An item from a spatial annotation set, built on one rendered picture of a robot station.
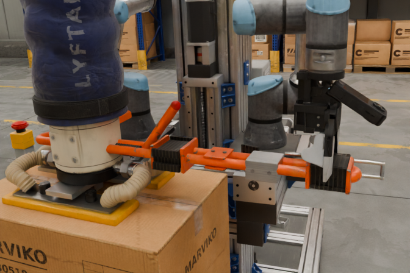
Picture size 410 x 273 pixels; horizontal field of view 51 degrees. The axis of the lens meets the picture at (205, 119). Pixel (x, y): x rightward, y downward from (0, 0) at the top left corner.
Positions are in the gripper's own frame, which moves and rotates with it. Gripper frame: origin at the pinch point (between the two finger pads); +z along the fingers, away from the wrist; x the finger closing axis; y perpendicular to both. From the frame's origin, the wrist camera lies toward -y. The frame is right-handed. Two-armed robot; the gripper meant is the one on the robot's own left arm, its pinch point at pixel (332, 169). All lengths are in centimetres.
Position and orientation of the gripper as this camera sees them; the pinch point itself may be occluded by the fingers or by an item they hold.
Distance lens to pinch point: 90.9
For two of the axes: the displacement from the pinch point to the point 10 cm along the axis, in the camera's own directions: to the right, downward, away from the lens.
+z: 0.4, 9.6, 2.8
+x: -3.9, 2.7, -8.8
